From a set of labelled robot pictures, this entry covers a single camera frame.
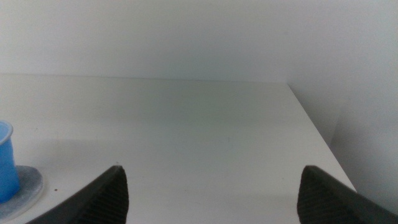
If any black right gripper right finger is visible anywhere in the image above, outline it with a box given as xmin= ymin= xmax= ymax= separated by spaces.
xmin=296 ymin=165 xmax=398 ymax=224

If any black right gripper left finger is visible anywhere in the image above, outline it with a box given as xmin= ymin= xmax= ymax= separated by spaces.
xmin=26 ymin=165 xmax=130 ymax=224

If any blue plastic cup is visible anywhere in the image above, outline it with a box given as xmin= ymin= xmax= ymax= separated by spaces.
xmin=0 ymin=120 xmax=21 ymax=204

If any grey round cup mat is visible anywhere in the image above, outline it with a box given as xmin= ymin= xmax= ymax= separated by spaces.
xmin=0 ymin=165 xmax=45 ymax=223

